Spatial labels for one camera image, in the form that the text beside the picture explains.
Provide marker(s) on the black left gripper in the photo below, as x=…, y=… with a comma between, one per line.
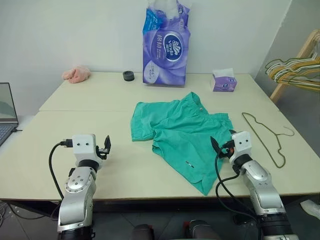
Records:
x=103, y=153

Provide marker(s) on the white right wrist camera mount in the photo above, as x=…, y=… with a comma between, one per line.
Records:
x=242, y=147

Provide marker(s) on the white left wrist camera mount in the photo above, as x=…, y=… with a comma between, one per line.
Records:
x=83, y=150

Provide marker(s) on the purple toilet paper package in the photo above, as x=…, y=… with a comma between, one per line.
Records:
x=165, y=50

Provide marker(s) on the dark rounded shape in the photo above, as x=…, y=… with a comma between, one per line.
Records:
x=143, y=232

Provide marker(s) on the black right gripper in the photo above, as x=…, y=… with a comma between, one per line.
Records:
x=226, y=150

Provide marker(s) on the light wooden rack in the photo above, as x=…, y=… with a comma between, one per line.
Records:
x=303, y=48

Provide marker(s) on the pink cloth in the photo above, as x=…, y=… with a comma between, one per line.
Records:
x=76, y=74

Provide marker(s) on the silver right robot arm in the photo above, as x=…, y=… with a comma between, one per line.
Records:
x=262, y=190

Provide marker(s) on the black round object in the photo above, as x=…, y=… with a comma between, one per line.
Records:
x=128, y=75

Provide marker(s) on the green shirt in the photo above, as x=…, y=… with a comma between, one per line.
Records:
x=180, y=132

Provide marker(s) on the grey laptop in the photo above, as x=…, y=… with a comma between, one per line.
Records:
x=6, y=117

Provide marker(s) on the small purple tissue pack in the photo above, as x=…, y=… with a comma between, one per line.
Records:
x=223, y=83

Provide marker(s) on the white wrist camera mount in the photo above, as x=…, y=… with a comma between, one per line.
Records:
x=242, y=147
x=83, y=150

